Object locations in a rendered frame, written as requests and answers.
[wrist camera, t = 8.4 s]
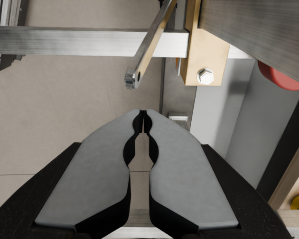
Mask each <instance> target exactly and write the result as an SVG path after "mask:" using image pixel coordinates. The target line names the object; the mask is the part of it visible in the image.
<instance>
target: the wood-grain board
mask: <svg viewBox="0 0 299 239"><path fill-rule="evenodd" d="M297 196H299V148H298V150H297V152H296V153H295V155H294V157H293V159H292V160H291V162H290V164H289V166H288V167H287V169H286V171H285V173H284V174H283V176H282V178H281V180H280V181H279V183H278V185H277V187H276V189H275V190H274V192H273V194H272V196H271V197H270V199H269V201H268V204H269V205H270V206H271V207H272V209H273V210H276V209H284V210H290V207H291V203H292V201H293V200H294V198H295V197H297Z"/></svg>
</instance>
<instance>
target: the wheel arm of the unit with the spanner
mask: <svg viewBox="0 0 299 239"><path fill-rule="evenodd" d="M148 30H149V29H139V28H73V27H29V26H0V54H14V55H86V56H134V55H135V54H136V52H137V50H138V48H139V46H140V45H141V43H142V41H143V39H144V37H145V35H146V33H147V32H148ZM188 40H189V32H188V31H186V30H183V29H165V30H164V31H163V33H162V35H161V37H160V40H159V42H158V44H157V46H156V48H155V51H154V53H153V55H152V57H183V58H186V57H187V47H188ZM228 58H232V59H256V58H254V57H252V56H250V55H249V54H247V53H245V52H243V51H241V50H240V49H238V48H236V47H234V46H232V45H230V49H229V53H228ZM256 60H257V59H256Z"/></svg>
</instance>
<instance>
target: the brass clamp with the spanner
mask: <svg viewBox="0 0 299 239"><path fill-rule="evenodd" d="M201 7H202V0H188V1H187V14H186V23H185V30H186V31H188V32H189V40H188V47H187V57H186V58H183V57H182V58H181V68H180V75H181V77H182V79H183V82H184V84H185V85H189V86H221V84H222V80H223V75H224V70H225V66H226V62H227V58H228V53H229V49H230V44H229V43H227V42H225V41H223V40H221V39H220V38H218V37H216V36H214V35H212V34H211V33H209V32H207V31H205V30H203V29H202V28H200V27H199V21H200V13H201ZM203 68H209V69H211V70H212V71H213V74H214V76H213V78H214V80H213V81H212V82H211V83H210V84H209V85H206V84H202V83H200V82H199V81H198V79H197V74H198V72H199V71H200V70H201V69H203Z"/></svg>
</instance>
